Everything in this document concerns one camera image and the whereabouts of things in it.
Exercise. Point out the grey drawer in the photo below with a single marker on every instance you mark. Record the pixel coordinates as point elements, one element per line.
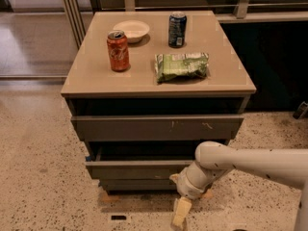
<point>137,185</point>
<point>146,161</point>
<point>156,127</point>

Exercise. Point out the grey top drawer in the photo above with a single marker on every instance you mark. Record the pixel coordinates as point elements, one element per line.
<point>156,127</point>

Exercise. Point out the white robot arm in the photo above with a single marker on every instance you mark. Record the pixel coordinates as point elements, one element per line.
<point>212,160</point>

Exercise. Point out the grey drawer cabinet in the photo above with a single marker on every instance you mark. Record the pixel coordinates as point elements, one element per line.
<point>93,89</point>

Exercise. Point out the dark robot base part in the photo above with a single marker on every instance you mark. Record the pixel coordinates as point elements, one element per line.
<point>301,110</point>

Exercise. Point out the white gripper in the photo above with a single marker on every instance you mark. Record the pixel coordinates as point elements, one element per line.
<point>187,186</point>

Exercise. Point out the orange soda can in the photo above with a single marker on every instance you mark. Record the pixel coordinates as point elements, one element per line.
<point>118,50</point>

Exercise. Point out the white bowl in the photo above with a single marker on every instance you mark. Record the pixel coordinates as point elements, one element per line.
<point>134,30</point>

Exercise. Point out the green chip bag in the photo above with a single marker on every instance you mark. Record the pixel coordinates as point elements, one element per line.
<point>188,65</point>

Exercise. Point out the grey bottom drawer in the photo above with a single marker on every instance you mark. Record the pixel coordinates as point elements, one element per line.
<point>137,185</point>

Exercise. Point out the blue soda can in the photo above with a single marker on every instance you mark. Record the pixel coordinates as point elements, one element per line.
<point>177,29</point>

